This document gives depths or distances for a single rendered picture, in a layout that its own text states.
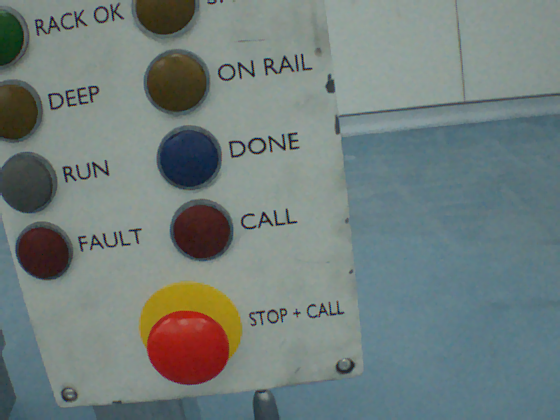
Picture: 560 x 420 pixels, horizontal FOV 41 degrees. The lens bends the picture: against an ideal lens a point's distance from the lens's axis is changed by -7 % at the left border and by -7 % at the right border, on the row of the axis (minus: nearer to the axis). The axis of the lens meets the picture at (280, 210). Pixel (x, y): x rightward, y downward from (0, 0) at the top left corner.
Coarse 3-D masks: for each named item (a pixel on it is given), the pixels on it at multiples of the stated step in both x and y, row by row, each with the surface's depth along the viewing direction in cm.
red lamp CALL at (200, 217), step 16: (192, 208) 37; (208, 208) 37; (176, 224) 37; (192, 224) 37; (208, 224) 37; (224, 224) 37; (176, 240) 38; (192, 240) 37; (208, 240) 37; (224, 240) 38; (192, 256) 38; (208, 256) 38
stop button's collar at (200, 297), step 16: (176, 288) 39; (192, 288) 39; (208, 288) 39; (144, 304) 39; (160, 304) 39; (176, 304) 39; (192, 304) 39; (208, 304) 39; (224, 304) 39; (336, 304) 40; (144, 320) 39; (224, 320) 40; (240, 320) 40; (144, 336) 40; (240, 336) 40
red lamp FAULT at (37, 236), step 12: (36, 228) 37; (24, 240) 37; (36, 240) 37; (48, 240) 37; (60, 240) 37; (24, 252) 37; (36, 252) 37; (48, 252) 37; (60, 252) 37; (24, 264) 38; (36, 264) 38; (48, 264) 38; (60, 264) 38; (48, 276) 38
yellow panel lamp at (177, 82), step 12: (168, 60) 34; (180, 60) 34; (192, 60) 35; (156, 72) 35; (168, 72) 35; (180, 72) 35; (192, 72) 35; (204, 72) 35; (156, 84) 35; (168, 84) 35; (180, 84) 35; (192, 84) 35; (204, 84) 35; (156, 96) 35; (168, 96) 35; (180, 96) 35; (192, 96) 35; (168, 108) 35; (180, 108) 35
